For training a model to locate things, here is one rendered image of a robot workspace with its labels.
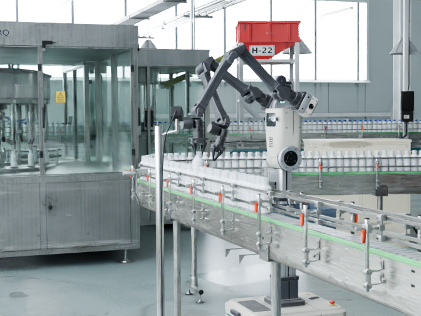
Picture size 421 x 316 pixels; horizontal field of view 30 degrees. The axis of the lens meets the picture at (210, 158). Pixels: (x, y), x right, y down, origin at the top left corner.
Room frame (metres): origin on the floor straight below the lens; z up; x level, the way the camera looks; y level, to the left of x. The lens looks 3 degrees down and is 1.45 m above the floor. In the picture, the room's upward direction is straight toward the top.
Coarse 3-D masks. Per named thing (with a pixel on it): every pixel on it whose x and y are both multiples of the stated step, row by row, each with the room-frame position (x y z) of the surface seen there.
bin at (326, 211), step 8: (280, 208) 4.43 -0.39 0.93; (296, 208) 4.46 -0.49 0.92; (312, 208) 4.46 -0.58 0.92; (320, 208) 4.37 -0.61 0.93; (328, 208) 4.28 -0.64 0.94; (288, 216) 4.11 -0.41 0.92; (312, 216) 4.16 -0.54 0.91; (328, 216) 4.19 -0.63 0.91; (320, 224) 4.17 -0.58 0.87; (232, 248) 4.27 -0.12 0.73; (240, 248) 4.29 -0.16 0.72; (240, 256) 4.07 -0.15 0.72
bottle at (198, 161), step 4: (196, 152) 4.50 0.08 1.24; (200, 152) 4.50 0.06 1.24; (196, 156) 4.49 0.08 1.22; (200, 156) 4.49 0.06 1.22; (196, 160) 4.48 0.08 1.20; (200, 160) 4.48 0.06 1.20; (192, 164) 4.49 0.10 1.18; (196, 164) 4.47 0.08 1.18; (200, 164) 4.47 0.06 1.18; (192, 168) 4.50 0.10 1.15; (196, 168) 4.48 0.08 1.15; (196, 172) 4.48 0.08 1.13; (196, 180) 4.48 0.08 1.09
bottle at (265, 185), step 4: (264, 180) 3.59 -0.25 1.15; (268, 180) 3.60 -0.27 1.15; (264, 184) 3.59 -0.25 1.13; (268, 184) 3.60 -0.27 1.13; (260, 188) 3.59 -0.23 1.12; (264, 188) 3.58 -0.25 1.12; (268, 188) 3.58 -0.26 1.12; (260, 192) 3.59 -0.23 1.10; (264, 196) 3.58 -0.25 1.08; (268, 196) 3.58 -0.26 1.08; (264, 204) 3.58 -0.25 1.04; (268, 204) 3.58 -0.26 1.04; (264, 208) 3.58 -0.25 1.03; (264, 212) 3.58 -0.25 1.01; (268, 212) 3.58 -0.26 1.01
